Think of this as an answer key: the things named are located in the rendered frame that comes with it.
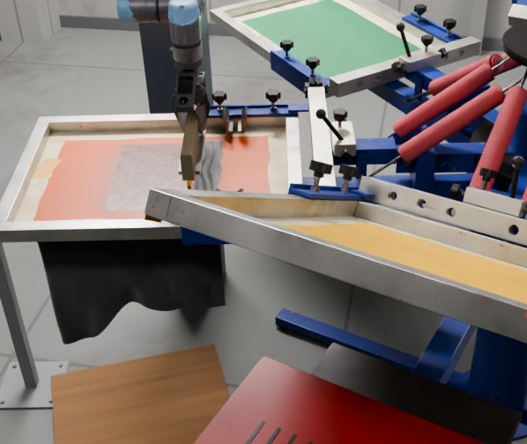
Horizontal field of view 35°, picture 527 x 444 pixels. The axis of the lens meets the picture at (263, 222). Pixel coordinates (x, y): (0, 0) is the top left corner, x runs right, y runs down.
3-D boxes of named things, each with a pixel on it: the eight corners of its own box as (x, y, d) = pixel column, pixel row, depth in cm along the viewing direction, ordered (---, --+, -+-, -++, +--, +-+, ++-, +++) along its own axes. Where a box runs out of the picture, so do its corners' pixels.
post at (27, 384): (-6, 409, 289) (-82, 177, 233) (10, 363, 307) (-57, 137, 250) (56, 408, 288) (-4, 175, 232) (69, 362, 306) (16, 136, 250)
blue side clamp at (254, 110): (197, 133, 252) (196, 113, 248) (199, 125, 256) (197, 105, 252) (297, 130, 251) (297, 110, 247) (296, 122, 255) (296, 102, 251)
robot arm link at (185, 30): (200, -7, 207) (196, 6, 200) (204, 34, 213) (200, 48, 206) (169, -6, 207) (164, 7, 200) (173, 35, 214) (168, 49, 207)
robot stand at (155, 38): (184, 266, 350) (153, -12, 279) (226, 271, 346) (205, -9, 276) (172, 294, 335) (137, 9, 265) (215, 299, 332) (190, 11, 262)
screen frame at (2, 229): (-11, 243, 208) (-14, 231, 206) (41, 127, 255) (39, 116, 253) (305, 236, 206) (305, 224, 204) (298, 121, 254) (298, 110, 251)
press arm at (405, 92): (296, 42, 320) (296, 27, 317) (309, 39, 323) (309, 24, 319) (529, 196, 232) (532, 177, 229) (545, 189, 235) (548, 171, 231)
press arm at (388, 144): (331, 166, 225) (332, 150, 222) (330, 154, 230) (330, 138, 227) (396, 164, 225) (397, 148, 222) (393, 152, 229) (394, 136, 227)
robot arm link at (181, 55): (200, 48, 207) (167, 49, 207) (202, 65, 209) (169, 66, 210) (202, 36, 213) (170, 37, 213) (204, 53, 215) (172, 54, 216)
